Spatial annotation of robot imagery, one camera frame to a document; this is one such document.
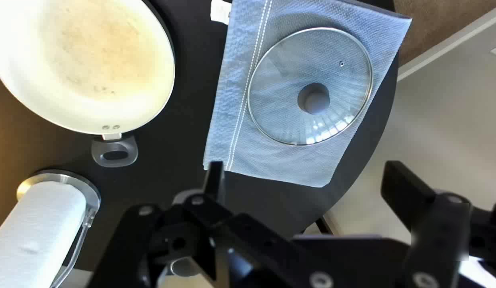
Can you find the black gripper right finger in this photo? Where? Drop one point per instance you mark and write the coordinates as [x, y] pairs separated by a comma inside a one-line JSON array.
[[441, 229]]

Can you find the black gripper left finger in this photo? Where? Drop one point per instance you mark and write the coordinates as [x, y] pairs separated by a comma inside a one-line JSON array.
[[242, 241]]

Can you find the glass lid with steel rim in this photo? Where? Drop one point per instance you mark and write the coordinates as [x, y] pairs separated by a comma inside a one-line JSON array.
[[281, 81]]

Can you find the white-lined frying pan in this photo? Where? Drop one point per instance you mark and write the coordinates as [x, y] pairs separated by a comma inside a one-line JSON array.
[[82, 58]]

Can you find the light blue towel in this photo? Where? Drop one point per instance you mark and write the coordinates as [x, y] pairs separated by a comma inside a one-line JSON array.
[[237, 149]]

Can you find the white paper towel roll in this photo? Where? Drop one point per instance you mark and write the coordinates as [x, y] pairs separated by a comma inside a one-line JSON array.
[[34, 241], [73, 180]]

